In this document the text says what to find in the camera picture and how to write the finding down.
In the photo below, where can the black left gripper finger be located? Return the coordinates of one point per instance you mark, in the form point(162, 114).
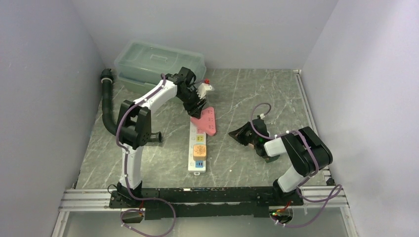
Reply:
point(192, 109)
point(198, 109)

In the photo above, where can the pink triangular power strip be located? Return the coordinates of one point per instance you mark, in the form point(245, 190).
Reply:
point(206, 123)

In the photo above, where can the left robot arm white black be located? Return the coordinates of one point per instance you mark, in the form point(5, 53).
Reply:
point(134, 128)

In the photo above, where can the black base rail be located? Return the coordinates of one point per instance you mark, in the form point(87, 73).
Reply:
point(205, 202)

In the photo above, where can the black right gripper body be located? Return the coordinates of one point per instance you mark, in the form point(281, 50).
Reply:
point(252, 139)

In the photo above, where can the dark green cube adapter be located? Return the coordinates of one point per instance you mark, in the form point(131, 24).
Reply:
point(271, 159)

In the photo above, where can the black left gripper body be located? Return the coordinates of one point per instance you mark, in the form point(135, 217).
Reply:
point(192, 97)

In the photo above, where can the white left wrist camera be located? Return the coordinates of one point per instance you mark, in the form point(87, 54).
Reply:
point(204, 88)

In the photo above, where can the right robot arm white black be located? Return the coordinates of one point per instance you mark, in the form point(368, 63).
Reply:
point(307, 152)

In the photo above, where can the tan cube plug adapter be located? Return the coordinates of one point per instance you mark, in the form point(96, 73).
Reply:
point(199, 152)

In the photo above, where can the translucent green plastic box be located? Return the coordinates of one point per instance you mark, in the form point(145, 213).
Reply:
point(140, 64)

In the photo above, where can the aluminium frame rail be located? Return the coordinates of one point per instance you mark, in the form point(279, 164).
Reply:
point(149, 165)

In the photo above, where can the white multicolour power strip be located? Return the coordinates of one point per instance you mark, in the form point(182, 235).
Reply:
point(196, 167)

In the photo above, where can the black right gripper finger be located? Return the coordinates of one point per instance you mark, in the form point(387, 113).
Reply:
point(243, 140)
point(240, 131)

